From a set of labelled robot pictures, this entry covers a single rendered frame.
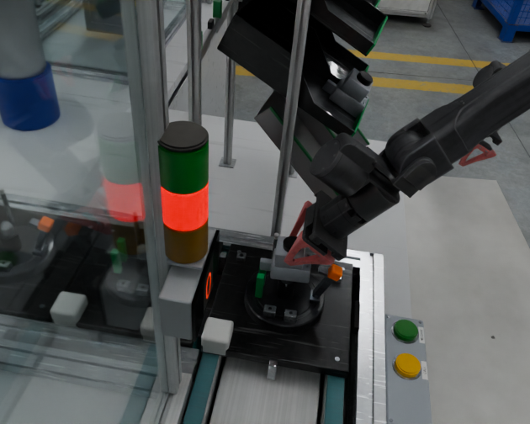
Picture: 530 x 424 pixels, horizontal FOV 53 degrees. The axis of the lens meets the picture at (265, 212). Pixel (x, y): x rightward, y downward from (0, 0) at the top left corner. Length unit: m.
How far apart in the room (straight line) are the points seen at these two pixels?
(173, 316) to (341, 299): 0.42
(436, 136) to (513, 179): 2.56
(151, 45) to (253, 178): 0.94
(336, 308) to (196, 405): 0.29
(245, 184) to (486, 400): 0.73
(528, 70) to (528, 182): 2.56
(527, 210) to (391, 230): 1.84
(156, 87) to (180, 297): 0.23
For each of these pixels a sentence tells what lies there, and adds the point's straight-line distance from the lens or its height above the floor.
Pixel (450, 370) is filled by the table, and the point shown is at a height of 0.86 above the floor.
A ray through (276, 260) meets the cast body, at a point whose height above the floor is 1.09.
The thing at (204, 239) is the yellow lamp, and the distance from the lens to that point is 0.58.
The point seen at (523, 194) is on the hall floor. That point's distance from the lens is 3.18.
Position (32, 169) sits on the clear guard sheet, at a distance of 0.33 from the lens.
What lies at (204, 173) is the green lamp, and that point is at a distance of 0.52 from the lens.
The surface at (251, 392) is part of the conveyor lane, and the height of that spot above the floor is 0.92.
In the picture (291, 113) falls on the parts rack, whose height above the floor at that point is 1.23.
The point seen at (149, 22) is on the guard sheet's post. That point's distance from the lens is 0.46.
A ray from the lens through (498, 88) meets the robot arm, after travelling 0.74.
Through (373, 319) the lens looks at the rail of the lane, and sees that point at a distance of 0.97.
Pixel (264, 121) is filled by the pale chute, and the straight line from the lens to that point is 0.98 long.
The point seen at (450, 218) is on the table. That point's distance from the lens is 1.39.
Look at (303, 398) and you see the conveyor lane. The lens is 0.90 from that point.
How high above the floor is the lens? 1.70
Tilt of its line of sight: 41 degrees down
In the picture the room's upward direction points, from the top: 6 degrees clockwise
